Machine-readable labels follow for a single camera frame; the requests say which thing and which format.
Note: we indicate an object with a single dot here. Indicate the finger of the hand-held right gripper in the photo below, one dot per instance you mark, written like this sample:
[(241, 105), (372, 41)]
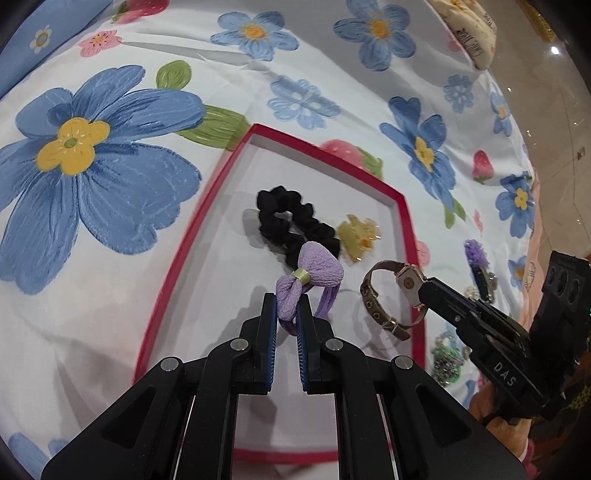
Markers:
[(448, 300)]

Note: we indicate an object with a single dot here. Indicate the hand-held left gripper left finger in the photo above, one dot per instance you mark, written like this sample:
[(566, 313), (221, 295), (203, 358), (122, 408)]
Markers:
[(271, 341)]

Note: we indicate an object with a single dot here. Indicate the yellow hair claw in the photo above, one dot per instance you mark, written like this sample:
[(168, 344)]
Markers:
[(353, 235)]

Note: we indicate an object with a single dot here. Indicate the black scrunchie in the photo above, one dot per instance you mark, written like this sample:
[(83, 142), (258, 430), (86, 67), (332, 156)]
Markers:
[(277, 198)]

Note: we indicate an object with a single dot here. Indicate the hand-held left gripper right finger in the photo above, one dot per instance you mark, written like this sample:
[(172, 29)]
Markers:
[(302, 350)]

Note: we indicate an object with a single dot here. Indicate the purple flower claw clip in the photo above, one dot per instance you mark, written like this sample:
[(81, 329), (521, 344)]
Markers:
[(475, 254)]

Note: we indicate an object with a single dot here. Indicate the cream panda cushion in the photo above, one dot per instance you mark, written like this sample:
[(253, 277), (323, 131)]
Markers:
[(471, 32)]

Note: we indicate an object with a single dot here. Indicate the red shallow box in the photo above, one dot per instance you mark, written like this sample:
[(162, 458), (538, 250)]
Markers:
[(207, 277)]

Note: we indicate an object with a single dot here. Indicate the person's right hand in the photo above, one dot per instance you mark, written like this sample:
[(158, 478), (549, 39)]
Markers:
[(491, 408)]

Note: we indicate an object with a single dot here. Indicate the blue flowered pillow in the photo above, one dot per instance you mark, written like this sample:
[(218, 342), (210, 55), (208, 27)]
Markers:
[(46, 46)]

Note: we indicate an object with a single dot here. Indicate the floral bedsheet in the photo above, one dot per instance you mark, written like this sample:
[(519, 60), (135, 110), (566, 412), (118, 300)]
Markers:
[(138, 286)]

